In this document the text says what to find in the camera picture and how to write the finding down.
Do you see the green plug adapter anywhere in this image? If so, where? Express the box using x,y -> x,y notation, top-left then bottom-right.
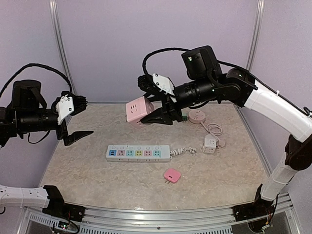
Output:
182,113 -> 188,121

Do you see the pink cube socket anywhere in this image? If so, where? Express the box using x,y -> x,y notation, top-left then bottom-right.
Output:
125,96 -> 155,129

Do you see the white multicolour power strip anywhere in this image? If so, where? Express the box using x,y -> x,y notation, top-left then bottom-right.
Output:
105,145 -> 172,162

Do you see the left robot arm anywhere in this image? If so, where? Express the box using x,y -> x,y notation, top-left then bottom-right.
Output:
0,80 -> 93,221

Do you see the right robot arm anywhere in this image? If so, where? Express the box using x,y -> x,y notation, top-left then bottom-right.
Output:
137,45 -> 312,216

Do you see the pink flat plug adapter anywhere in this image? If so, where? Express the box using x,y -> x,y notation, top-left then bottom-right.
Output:
163,168 -> 181,184

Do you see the pink round socket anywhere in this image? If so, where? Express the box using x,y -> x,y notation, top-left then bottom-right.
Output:
188,110 -> 206,124

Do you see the white cube socket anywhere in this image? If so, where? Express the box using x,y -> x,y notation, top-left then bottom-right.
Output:
202,134 -> 218,154

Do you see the small circuit board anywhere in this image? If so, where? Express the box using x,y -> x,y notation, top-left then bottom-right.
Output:
58,221 -> 69,230

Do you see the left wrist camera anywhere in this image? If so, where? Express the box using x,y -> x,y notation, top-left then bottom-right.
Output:
56,95 -> 74,125

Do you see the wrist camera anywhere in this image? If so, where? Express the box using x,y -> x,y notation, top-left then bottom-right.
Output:
152,73 -> 176,102
56,95 -> 74,125

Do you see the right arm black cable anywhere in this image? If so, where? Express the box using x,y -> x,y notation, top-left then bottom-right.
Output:
142,47 -> 193,78

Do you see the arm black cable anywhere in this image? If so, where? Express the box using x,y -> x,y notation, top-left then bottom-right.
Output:
142,47 -> 193,78
0,63 -> 73,98

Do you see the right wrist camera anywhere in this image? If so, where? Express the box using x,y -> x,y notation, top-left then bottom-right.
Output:
152,73 -> 176,102

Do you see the coiled power strip cord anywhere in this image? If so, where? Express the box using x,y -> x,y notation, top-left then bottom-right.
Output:
169,146 -> 197,156

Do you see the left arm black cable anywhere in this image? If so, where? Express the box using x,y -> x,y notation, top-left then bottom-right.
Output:
0,63 -> 73,98

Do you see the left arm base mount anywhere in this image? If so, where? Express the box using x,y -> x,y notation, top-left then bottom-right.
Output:
42,203 -> 86,222

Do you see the left aluminium frame post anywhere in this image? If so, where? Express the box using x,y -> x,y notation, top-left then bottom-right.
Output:
48,0 -> 77,95

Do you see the aluminium frame post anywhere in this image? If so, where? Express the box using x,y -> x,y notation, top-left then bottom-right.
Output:
48,0 -> 77,95
246,0 -> 265,71

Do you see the aluminium front rail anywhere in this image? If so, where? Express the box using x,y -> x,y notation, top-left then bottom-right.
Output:
17,193 -> 302,234

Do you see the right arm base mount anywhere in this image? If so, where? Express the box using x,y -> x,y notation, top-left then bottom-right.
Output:
232,203 -> 274,222

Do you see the right aluminium frame post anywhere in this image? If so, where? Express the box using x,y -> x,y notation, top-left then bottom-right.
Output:
246,0 -> 265,71

